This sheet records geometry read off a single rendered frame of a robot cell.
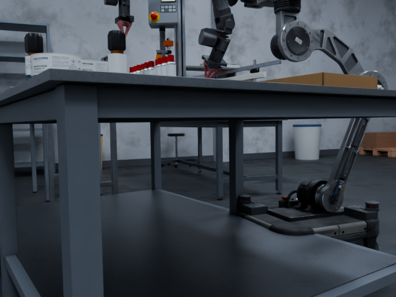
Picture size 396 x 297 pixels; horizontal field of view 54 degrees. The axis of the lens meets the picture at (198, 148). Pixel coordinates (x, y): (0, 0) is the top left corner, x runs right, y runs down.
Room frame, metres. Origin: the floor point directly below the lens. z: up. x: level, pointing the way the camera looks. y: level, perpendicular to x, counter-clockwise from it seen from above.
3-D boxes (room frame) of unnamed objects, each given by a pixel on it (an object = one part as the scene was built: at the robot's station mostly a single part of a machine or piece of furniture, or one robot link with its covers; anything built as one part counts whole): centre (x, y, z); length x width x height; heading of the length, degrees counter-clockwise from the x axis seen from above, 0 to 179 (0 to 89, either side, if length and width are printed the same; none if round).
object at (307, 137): (7.57, -2.15, 0.34); 0.56 x 0.55 x 0.68; 112
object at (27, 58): (1.89, 0.78, 1.04); 0.09 x 0.09 x 0.29
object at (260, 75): (1.82, 0.06, 0.90); 1.07 x 0.01 x 0.02; 34
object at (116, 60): (1.86, 0.38, 1.03); 0.09 x 0.09 x 0.30
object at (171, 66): (1.99, 0.13, 0.98); 0.05 x 0.05 x 0.20
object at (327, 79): (1.25, -0.37, 0.85); 0.30 x 0.26 x 0.04; 34
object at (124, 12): (2.00, 0.36, 1.30); 0.10 x 0.07 x 0.07; 34
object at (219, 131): (4.73, -0.12, 0.39); 2.20 x 0.80 x 0.78; 22
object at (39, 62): (1.65, 0.60, 0.95); 0.20 x 0.20 x 0.14
